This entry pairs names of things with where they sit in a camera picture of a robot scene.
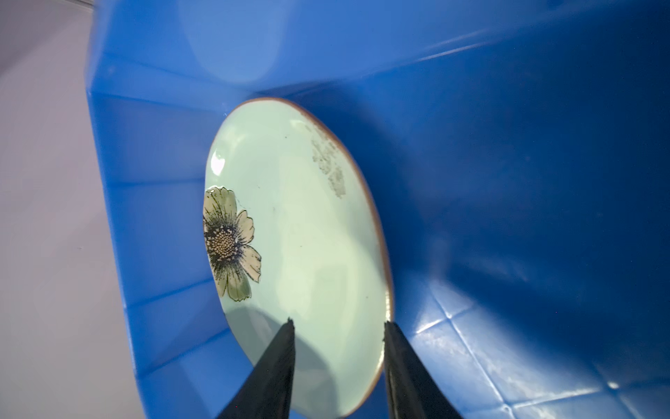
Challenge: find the blue plastic bin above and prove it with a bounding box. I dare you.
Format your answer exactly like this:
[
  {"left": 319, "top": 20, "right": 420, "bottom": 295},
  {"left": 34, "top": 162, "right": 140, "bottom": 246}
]
[{"left": 87, "top": 1, "right": 669, "bottom": 418}]

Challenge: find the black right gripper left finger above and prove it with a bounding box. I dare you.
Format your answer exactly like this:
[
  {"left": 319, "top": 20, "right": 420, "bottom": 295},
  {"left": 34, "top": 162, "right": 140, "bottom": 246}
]
[{"left": 216, "top": 319, "right": 296, "bottom": 419}]

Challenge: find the green flower plate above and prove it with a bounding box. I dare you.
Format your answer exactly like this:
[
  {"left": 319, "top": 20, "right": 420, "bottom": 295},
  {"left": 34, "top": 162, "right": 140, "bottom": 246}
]
[{"left": 202, "top": 98, "right": 394, "bottom": 418}]

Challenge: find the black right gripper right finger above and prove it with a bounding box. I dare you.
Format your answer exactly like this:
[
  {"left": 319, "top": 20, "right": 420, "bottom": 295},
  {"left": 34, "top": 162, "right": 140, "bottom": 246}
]
[{"left": 384, "top": 321, "right": 462, "bottom": 419}]

